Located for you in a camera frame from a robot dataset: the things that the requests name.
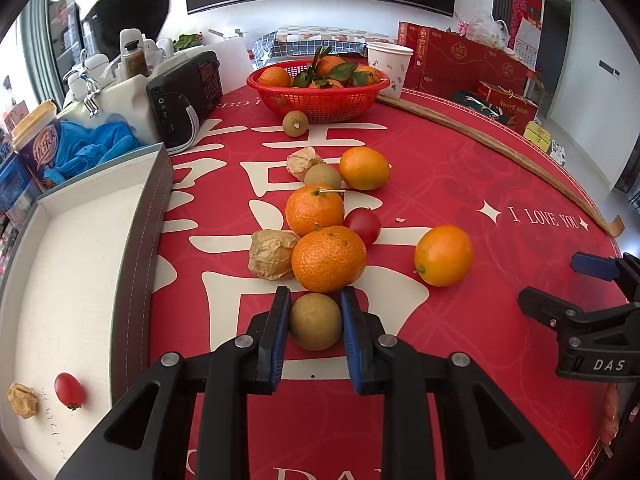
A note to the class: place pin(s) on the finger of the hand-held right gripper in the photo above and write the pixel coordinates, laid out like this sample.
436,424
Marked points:
595,266
550,307

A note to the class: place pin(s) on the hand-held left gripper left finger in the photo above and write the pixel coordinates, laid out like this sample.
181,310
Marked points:
280,350

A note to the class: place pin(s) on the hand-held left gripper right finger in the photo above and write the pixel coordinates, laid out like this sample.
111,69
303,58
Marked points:
351,350

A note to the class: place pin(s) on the round brown longan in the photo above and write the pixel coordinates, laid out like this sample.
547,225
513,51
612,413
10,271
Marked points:
315,322

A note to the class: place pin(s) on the large mandarin orange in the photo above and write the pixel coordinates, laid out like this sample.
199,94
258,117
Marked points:
329,260

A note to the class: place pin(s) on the large dry physalis husk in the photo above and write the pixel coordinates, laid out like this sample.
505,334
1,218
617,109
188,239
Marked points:
272,255

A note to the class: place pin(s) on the smooth orange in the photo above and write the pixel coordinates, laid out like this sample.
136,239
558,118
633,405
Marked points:
364,168
444,256

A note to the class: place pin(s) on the red cherry tomato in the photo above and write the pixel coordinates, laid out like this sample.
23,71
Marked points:
364,226
68,390

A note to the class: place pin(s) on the mandarin orange with stem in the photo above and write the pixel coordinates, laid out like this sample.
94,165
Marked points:
314,210

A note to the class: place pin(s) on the grey box with white lining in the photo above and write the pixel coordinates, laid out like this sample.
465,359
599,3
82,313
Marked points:
90,285

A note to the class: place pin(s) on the small dry physalis husk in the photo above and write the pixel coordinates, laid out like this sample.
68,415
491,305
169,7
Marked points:
301,161
22,400

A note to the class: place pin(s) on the person's right hand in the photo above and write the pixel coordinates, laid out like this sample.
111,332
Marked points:
611,415

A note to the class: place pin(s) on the red printed tablecloth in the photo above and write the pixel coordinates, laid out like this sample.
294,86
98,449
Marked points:
475,360

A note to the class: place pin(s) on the small white box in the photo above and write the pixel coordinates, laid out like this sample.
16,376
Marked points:
558,152

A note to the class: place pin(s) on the yellow box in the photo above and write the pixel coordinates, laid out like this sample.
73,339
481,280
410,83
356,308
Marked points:
537,136

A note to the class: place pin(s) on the brown kiwi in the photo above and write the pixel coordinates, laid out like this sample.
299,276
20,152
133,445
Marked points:
322,176
295,123

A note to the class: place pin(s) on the dark green gift bag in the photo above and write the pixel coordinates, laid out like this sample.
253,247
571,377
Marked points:
472,105

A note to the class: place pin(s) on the long wooden back scratcher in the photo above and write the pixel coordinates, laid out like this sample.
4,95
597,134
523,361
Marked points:
450,123

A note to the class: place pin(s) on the red gift box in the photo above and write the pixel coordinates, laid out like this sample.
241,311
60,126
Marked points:
510,66
450,42
440,77

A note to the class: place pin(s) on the red plastic basket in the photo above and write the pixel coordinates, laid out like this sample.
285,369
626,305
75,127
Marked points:
320,102

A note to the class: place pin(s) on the cellophane wrapped gift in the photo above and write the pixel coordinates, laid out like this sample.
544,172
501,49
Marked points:
482,27

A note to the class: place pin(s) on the mandarins with leaves in basket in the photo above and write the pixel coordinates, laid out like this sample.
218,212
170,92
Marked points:
302,78

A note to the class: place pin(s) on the blue rubber gloves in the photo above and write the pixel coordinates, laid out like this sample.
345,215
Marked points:
90,150

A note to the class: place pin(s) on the black portable radio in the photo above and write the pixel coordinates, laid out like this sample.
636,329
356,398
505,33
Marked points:
185,90

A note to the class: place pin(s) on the floral paper cup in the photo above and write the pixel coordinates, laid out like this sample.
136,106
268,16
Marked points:
392,70

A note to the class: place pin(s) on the white cardboard box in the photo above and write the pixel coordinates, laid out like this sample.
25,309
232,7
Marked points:
232,65

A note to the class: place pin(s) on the white handbag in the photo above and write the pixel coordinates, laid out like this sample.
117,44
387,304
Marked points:
122,105

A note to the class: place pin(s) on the checkered cloth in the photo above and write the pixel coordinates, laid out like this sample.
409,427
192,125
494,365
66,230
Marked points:
265,50

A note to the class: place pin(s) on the blue packet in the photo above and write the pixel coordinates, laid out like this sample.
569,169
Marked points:
14,185

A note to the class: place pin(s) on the instant noodle cup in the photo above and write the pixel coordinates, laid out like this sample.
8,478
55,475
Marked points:
37,150

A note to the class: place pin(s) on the green potted plant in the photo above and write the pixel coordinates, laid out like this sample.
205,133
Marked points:
187,41

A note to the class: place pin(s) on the white plastic jug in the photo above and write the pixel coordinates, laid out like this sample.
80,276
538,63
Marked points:
160,51

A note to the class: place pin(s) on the brown bottle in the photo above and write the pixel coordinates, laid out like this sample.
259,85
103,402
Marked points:
134,62

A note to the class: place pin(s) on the glass door display fridge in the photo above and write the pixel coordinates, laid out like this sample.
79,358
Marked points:
70,40

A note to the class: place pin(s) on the wall calendar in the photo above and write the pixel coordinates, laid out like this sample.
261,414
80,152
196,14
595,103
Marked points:
527,42

